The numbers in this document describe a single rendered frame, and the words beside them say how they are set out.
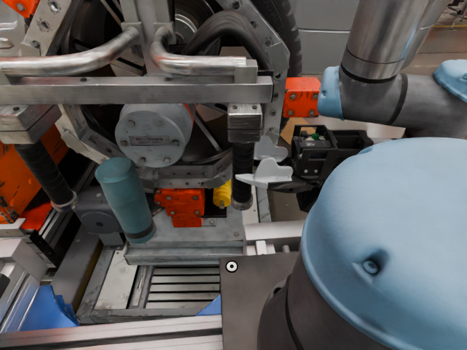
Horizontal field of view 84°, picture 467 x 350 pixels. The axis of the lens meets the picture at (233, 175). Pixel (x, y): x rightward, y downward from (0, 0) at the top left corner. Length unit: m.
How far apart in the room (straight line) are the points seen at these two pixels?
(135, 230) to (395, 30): 0.68
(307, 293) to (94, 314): 1.10
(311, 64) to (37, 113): 0.88
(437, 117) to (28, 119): 0.58
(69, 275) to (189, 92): 1.04
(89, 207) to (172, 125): 0.69
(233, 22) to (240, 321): 0.40
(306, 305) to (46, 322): 0.45
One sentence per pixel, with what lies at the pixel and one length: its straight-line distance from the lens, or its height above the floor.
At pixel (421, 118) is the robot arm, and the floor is 0.95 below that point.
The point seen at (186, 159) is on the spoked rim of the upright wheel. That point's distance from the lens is 0.83.
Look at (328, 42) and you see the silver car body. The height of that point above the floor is 0.86.
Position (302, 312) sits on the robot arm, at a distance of 0.19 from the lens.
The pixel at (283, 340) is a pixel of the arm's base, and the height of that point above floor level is 0.89.
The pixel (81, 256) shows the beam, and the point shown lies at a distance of 1.32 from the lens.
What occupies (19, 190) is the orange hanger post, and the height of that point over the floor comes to 0.58.
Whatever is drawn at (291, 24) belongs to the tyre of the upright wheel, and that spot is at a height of 0.99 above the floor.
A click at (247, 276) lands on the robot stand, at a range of 0.35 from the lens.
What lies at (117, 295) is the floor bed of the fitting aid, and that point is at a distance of 1.23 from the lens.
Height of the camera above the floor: 1.13
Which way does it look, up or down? 42 degrees down
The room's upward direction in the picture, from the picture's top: straight up
